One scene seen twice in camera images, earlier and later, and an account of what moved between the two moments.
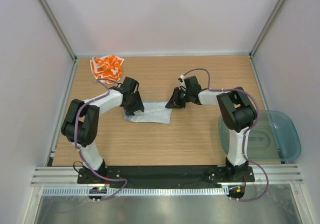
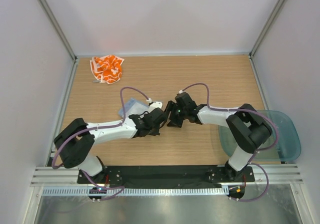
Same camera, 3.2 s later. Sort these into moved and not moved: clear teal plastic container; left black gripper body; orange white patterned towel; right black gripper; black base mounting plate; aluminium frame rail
Moved: right black gripper; left black gripper body
Not moved: orange white patterned towel; aluminium frame rail; clear teal plastic container; black base mounting plate
